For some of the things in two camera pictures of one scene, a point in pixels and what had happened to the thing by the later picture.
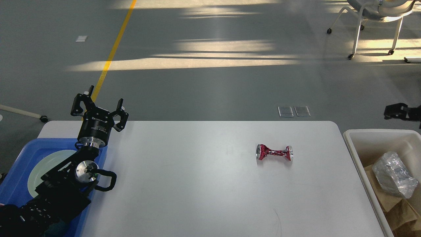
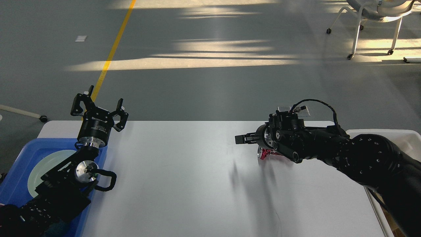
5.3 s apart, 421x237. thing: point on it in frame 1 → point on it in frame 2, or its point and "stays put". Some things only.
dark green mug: (59, 229) stays put
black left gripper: (97, 122) stays put
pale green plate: (52, 162) stays put
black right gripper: (415, 114) → (263, 138)
